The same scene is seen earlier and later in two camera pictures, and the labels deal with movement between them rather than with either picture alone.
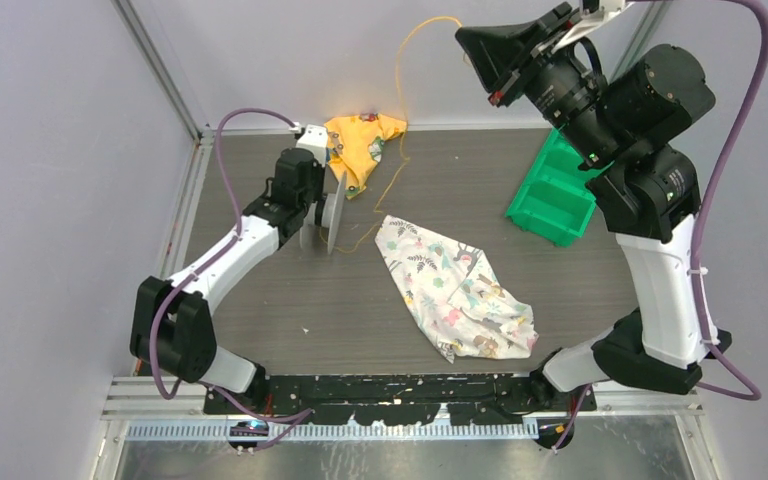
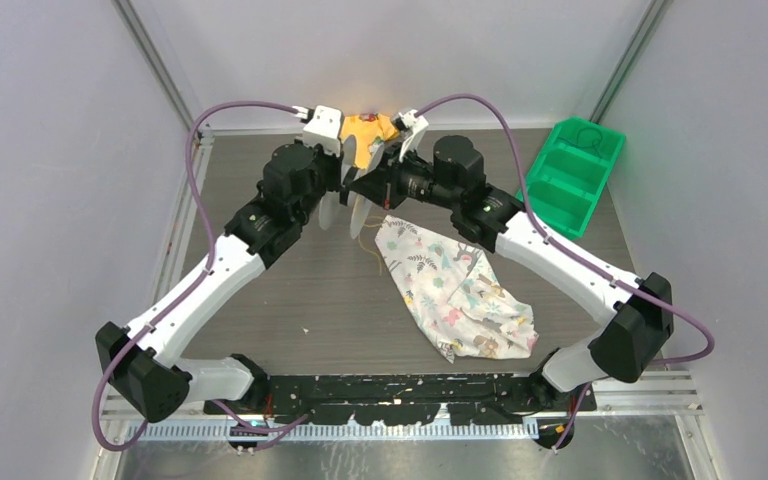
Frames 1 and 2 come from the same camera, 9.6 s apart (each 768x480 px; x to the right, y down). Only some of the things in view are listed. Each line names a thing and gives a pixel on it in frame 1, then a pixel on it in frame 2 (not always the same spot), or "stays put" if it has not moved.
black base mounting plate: [383, 399] stays put
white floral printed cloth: [458, 299] stays put
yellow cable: [404, 132] → [379, 259]
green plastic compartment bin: [552, 199] stays put
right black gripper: [507, 57] → [383, 186]
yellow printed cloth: [348, 141] stays put
